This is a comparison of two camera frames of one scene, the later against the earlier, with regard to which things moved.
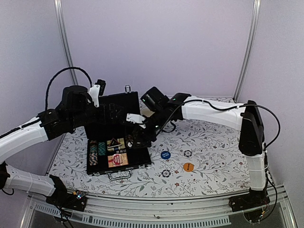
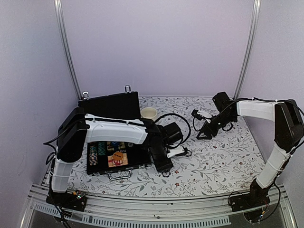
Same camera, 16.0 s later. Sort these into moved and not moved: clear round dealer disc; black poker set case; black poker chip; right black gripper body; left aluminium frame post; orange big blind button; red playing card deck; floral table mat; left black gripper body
Moved: orange big blind button; left black gripper body; right black gripper body
Not moved: black poker chip; left aluminium frame post; black poker set case; clear round dealer disc; red playing card deck; floral table mat
